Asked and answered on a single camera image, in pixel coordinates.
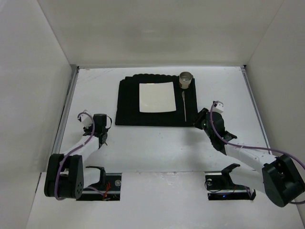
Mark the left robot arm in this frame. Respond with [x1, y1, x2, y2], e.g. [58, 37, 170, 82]
[44, 111, 111, 200]

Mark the square white plate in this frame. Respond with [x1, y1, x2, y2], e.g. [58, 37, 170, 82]
[139, 82, 176, 113]

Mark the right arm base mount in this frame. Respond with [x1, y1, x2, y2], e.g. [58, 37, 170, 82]
[204, 163, 256, 201]

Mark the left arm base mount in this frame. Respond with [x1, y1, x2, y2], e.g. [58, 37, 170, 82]
[77, 166, 122, 201]

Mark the purple cable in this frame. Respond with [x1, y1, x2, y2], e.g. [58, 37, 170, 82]
[53, 112, 112, 200]
[211, 101, 305, 205]

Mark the metal cup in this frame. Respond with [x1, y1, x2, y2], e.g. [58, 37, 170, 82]
[179, 72, 193, 89]

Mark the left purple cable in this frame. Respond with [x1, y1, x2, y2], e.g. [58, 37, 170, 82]
[53, 112, 112, 200]

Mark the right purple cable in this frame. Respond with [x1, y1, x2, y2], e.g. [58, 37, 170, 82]
[211, 101, 305, 205]

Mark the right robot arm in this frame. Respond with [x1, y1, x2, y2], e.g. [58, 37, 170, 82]
[193, 108, 305, 208]

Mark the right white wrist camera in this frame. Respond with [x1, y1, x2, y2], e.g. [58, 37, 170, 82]
[213, 101, 224, 114]

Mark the black cloth placemat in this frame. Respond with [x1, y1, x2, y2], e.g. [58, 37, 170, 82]
[115, 73, 198, 127]

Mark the silver knife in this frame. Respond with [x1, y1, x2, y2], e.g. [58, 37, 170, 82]
[182, 90, 187, 122]

